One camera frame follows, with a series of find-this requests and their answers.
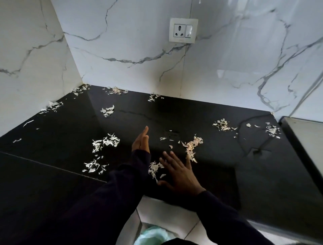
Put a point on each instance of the teal waste bin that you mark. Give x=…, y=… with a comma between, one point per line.
x=154, y=236

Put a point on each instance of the person's right forearm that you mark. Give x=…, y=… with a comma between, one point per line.
x=227, y=222

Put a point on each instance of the silver dishwasher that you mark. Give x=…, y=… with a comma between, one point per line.
x=307, y=144

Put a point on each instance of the person's right hand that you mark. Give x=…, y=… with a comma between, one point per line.
x=181, y=176

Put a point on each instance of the white vegetable peels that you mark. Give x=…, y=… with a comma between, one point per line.
x=191, y=146

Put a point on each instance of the person's left forearm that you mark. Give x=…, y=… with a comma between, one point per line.
x=101, y=209

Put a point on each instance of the white base cabinet door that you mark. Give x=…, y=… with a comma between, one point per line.
x=166, y=214
x=214, y=234

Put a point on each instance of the person's left hand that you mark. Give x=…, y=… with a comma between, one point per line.
x=141, y=142

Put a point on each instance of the white wall socket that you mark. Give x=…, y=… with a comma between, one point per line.
x=183, y=30

